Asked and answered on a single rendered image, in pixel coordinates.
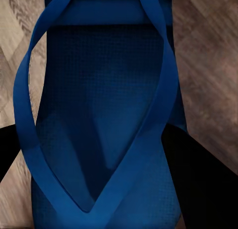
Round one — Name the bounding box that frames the sandal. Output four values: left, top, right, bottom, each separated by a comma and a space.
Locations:
13, 0, 188, 229

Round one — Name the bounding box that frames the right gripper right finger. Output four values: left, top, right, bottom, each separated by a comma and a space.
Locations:
161, 123, 238, 229

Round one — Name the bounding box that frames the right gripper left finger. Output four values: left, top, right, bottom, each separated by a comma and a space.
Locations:
0, 124, 21, 183

